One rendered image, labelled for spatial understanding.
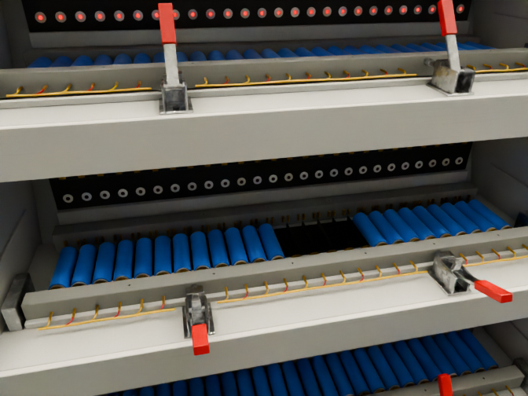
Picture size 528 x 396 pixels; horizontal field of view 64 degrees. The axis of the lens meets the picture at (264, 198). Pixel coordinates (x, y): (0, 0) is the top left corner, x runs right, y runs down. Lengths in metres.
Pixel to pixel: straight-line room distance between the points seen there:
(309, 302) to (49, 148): 0.27
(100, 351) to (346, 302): 0.23
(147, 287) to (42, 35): 0.30
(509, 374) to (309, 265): 0.33
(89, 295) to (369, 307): 0.27
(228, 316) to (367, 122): 0.22
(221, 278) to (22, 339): 0.19
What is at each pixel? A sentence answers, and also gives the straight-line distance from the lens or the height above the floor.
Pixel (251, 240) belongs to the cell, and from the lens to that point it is 0.48.
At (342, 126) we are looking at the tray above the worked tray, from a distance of 0.39.
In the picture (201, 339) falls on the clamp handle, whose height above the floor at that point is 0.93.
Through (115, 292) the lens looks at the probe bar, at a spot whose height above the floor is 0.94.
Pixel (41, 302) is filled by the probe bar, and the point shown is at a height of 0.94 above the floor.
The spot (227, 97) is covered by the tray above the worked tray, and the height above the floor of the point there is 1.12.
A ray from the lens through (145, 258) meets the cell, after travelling 0.47.
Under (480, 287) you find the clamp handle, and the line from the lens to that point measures 0.45.
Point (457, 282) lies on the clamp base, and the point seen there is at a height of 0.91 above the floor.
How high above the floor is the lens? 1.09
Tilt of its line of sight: 10 degrees down
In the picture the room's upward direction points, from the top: 4 degrees counter-clockwise
